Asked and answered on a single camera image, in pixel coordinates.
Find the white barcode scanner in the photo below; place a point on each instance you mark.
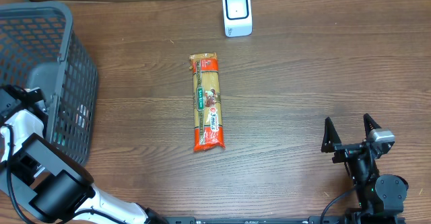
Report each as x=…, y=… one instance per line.
x=238, y=18

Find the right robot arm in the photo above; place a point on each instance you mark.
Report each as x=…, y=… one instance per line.
x=380, y=197

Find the orange spaghetti packet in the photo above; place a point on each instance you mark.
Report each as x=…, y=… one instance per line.
x=208, y=126

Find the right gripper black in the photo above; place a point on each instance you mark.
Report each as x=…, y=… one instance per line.
x=351, y=151

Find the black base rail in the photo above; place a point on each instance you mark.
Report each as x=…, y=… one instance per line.
x=308, y=220

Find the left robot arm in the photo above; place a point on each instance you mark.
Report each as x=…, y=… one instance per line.
x=42, y=180

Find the grey plastic basket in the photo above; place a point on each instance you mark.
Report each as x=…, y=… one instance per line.
x=39, y=49

